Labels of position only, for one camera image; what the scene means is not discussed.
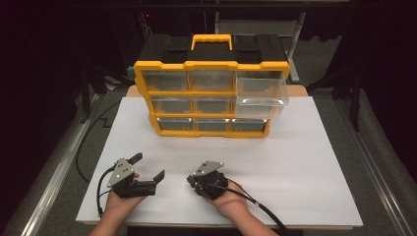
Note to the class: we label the black stand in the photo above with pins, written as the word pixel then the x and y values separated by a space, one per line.
pixel 86 98
pixel 355 108

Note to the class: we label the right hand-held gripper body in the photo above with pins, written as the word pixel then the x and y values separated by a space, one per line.
pixel 213 183

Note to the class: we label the yellow black organizer cabinet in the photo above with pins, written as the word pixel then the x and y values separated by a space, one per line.
pixel 209 49

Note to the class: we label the grid of clear drawers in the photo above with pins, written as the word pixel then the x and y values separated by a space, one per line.
pixel 196 105

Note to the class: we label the aluminium floor rail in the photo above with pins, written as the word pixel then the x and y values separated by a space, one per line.
pixel 373 170
pixel 55 183

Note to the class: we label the clear plastic organizer drawer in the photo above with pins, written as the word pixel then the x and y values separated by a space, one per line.
pixel 262 98

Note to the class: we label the grey metal stand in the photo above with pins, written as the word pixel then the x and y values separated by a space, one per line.
pixel 296 39

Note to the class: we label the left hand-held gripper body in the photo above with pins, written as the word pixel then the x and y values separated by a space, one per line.
pixel 131 187

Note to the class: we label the person's right hand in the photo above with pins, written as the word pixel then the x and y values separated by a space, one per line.
pixel 229 203

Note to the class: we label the white board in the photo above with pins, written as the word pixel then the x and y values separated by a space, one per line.
pixel 262 164

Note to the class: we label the person's left hand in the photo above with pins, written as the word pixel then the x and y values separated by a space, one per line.
pixel 121 205

